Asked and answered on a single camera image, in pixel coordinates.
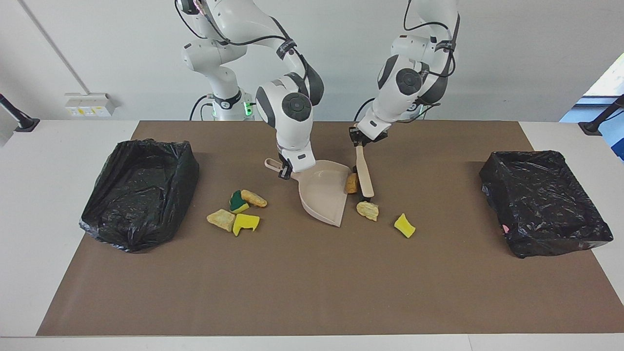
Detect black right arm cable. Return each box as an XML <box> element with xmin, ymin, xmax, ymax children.
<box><xmin>175</xmin><ymin>0</ymin><xmax>313</xmax><ymax>86</ymax></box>

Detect brown table mat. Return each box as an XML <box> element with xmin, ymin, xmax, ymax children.
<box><xmin>37</xmin><ymin>120</ymin><xmax>624</xmax><ymax>337</ymax></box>

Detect beige plastic dustpan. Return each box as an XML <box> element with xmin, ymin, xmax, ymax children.
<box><xmin>265</xmin><ymin>157</ymin><xmax>352</xmax><ymax>228</ymax></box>

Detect white wall conduit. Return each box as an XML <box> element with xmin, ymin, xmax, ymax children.
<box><xmin>19</xmin><ymin>0</ymin><xmax>91</xmax><ymax>95</ymax></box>

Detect elongated tan foam chunk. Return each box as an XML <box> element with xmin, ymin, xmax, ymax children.
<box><xmin>241</xmin><ymin>189</ymin><xmax>268</xmax><ymax>208</ymax></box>

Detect black bagged bin pink spot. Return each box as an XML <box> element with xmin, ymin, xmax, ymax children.
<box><xmin>479</xmin><ymin>150</ymin><xmax>614</xmax><ymax>259</ymax></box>

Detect curved yellow green sponge wedge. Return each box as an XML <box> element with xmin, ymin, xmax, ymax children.
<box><xmin>394</xmin><ymin>213</ymin><xmax>416</xmax><ymax>239</ymax></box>

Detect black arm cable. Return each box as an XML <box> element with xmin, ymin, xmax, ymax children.
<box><xmin>403</xmin><ymin>0</ymin><xmax>460</xmax><ymax>81</ymax></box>
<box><xmin>175</xmin><ymin>0</ymin><xmax>313</xmax><ymax>86</ymax></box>

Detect white wall socket box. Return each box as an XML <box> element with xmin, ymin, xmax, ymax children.
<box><xmin>65</xmin><ymin>93</ymin><xmax>117</xmax><ymax>117</ymax></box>

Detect black base power cable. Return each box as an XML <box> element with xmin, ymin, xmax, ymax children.
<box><xmin>189</xmin><ymin>95</ymin><xmax>215</xmax><ymax>121</ymax></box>
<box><xmin>353</xmin><ymin>97</ymin><xmax>377</xmax><ymax>122</ymax></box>

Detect jagged green topped sponge piece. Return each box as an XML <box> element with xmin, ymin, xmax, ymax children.
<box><xmin>230</xmin><ymin>190</ymin><xmax>250</xmax><ymax>214</ymax></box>

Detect beige hand brush black bristles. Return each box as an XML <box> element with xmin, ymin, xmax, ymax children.
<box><xmin>353</xmin><ymin>144</ymin><xmax>375</xmax><ymax>202</ymax></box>

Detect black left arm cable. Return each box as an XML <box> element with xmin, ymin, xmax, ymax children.
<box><xmin>403</xmin><ymin>0</ymin><xmax>460</xmax><ymax>81</ymax></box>

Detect notched yellow sponge piece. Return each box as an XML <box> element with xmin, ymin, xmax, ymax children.
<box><xmin>232</xmin><ymin>214</ymin><xmax>260</xmax><ymax>237</ymax></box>

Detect black clamp stand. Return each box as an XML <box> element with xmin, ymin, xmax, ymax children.
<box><xmin>578</xmin><ymin>94</ymin><xmax>624</xmax><ymax>136</ymax></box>
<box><xmin>0</xmin><ymin>94</ymin><xmax>40</xmax><ymax>133</ymax></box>

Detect pale beige foam chunk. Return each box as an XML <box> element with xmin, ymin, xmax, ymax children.
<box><xmin>356</xmin><ymin>201</ymin><xmax>379</xmax><ymax>222</ymax></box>

